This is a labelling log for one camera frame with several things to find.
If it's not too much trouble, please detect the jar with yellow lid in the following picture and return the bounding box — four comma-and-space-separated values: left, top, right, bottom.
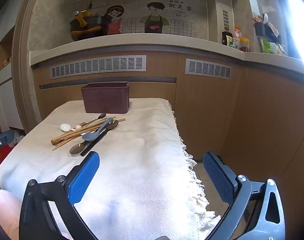
239, 37, 250, 52

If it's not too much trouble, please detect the black wall rack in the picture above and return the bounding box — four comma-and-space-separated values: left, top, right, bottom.
254, 21, 282, 44

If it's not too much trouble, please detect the white ceramic spoon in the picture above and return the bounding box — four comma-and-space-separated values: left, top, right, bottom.
60, 123, 78, 133

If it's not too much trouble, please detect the white fringed cloth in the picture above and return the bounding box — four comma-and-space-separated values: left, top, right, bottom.
0, 98, 221, 240

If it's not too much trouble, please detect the pink clothing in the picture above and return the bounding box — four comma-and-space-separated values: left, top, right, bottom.
0, 187, 25, 240

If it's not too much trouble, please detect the small white spoon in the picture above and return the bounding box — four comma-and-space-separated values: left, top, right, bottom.
75, 125, 99, 134

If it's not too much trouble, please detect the dark sauce bottle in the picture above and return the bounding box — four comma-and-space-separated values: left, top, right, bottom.
222, 31, 233, 47

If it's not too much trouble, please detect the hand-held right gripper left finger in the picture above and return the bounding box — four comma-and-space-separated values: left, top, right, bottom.
19, 151, 100, 240

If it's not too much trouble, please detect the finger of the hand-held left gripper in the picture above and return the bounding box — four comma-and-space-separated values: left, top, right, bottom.
0, 124, 15, 160

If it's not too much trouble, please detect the black pot with yellow handles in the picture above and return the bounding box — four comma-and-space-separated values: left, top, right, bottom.
69, 9, 110, 42

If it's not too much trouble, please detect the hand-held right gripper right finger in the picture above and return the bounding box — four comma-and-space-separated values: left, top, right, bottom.
203, 151, 286, 240

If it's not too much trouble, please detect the white cabinet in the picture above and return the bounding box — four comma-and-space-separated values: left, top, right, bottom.
0, 25, 20, 130

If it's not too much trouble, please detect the clear bottle with orange cap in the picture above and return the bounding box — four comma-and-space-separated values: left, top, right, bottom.
233, 25, 241, 48

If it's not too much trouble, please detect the maroon plastic utensil holder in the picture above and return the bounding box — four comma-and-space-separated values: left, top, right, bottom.
81, 81, 131, 114

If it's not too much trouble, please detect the blue-grey plastic spoon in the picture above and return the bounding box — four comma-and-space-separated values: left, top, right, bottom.
81, 117, 114, 142

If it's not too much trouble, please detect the green plastic bag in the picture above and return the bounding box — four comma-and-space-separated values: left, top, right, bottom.
261, 39, 285, 55

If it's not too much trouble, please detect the short grey vent grille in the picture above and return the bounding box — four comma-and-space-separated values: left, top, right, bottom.
185, 58, 232, 80

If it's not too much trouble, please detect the red plastic object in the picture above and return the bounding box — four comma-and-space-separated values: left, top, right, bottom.
0, 145, 15, 178

